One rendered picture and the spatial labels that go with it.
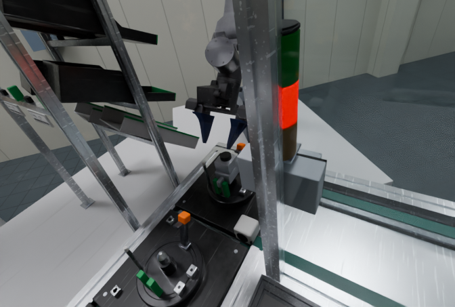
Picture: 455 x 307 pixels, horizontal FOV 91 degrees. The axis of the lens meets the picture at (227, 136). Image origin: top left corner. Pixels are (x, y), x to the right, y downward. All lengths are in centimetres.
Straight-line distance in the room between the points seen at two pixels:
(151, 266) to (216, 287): 14
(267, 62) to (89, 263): 76
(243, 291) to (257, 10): 49
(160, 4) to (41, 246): 234
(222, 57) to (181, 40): 237
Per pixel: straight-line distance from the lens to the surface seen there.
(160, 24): 278
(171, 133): 71
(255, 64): 21
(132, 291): 59
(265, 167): 27
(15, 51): 49
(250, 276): 54
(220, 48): 45
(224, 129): 110
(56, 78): 58
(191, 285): 52
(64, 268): 88
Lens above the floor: 146
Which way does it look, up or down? 35 degrees down
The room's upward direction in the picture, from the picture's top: 11 degrees counter-clockwise
